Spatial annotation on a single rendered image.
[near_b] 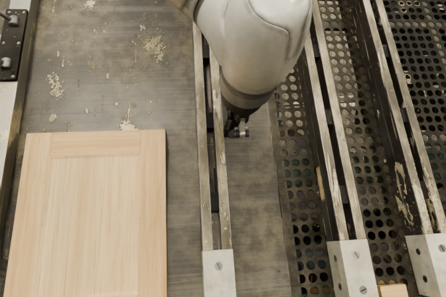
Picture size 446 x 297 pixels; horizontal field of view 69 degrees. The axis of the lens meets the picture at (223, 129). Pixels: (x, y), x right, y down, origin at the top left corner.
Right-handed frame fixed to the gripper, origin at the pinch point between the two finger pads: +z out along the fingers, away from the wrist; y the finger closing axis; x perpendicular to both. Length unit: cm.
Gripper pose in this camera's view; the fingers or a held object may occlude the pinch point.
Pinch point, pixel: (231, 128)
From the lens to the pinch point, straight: 72.2
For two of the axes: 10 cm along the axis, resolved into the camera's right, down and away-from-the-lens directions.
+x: -9.9, 0.3, -1.1
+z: -1.0, 3.4, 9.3
